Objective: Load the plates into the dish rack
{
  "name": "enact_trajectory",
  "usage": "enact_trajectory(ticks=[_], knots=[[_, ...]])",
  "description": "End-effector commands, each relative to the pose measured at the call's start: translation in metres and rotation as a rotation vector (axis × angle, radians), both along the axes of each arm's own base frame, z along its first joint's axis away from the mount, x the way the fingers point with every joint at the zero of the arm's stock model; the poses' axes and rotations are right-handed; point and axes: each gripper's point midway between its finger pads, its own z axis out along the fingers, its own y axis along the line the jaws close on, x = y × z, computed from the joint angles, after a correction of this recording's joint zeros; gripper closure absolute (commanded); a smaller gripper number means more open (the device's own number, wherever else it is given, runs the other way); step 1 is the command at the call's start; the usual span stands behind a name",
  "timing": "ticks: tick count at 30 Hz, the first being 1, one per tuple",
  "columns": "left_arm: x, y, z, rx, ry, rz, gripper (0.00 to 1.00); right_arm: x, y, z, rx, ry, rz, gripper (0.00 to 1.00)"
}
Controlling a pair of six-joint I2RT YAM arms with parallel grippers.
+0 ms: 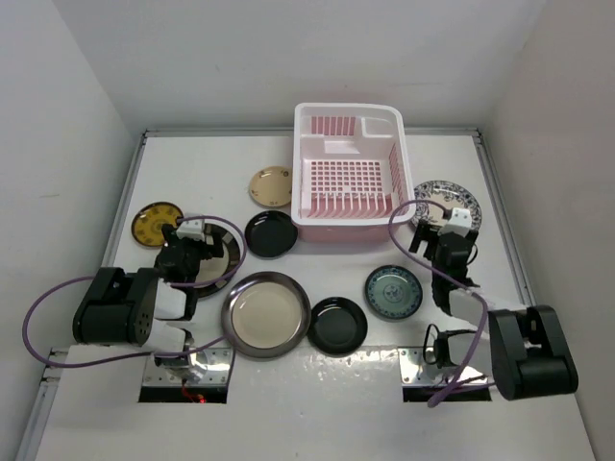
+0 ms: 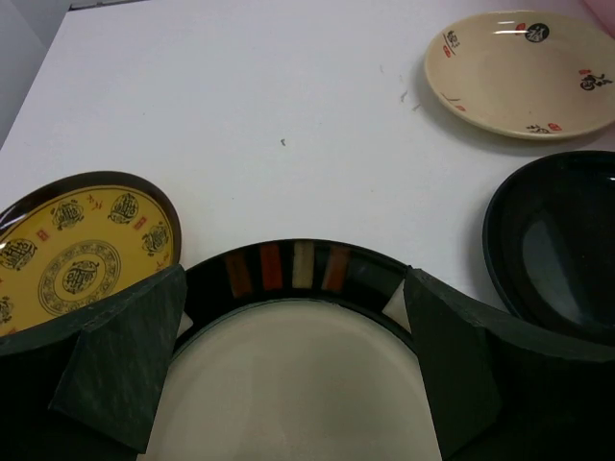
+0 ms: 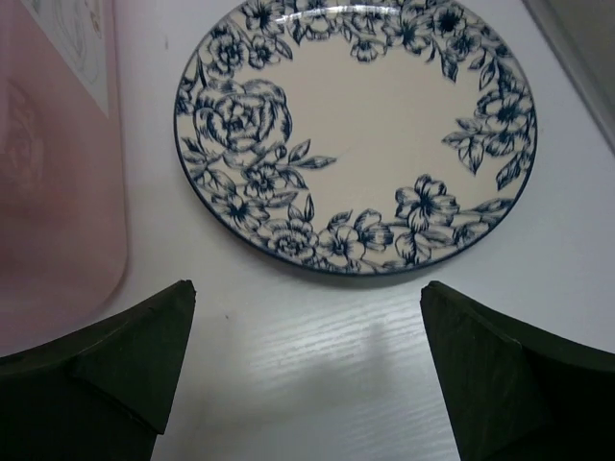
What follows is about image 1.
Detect yellow patterned small plate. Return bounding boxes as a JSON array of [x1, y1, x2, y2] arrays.
[[131, 202, 184, 248]]

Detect cream plate dark patterned rim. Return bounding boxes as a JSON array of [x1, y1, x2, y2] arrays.
[[194, 222, 241, 299]]

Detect blue white floral plate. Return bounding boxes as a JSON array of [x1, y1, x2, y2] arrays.
[[410, 180, 482, 231]]

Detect black glossy plate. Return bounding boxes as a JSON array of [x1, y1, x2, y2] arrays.
[[307, 297, 368, 356], [244, 210, 299, 258]]

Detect teal patterned plate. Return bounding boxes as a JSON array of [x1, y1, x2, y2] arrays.
[[363, 265, 424, 321]]

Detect beige floral small plate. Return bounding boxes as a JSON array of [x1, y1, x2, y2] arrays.
[[249, 166, 292, 208]]

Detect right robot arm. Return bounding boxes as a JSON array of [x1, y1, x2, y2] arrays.
[[408, 221, 578, 400]]

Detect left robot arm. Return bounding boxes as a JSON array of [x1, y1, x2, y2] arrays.
[[72, 220, 242, 382]]

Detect pink plastic dish rack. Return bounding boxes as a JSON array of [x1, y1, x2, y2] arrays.
[[291, 103, 416, 243]]

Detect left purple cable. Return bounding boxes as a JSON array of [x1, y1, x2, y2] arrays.
[[22, 214, 247, 370]]

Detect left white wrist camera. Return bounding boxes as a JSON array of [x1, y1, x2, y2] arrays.
[[176, 217, 206, 242]]

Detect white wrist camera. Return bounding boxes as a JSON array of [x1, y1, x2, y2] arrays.
[[443, 207, 472, 235], [176, 217, 206, 242]]

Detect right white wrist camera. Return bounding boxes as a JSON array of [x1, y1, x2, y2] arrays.
[[443, 207, 472, 235]]

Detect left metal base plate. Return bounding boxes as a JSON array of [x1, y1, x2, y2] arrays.
[[142, 348, 234, 388]]

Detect metal base plate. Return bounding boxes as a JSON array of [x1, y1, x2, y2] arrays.
[[398, 346, 491, 388], [142, 348, 234, 388]]

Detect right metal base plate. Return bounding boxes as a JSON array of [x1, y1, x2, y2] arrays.
[[398, 346, 491, 388]]

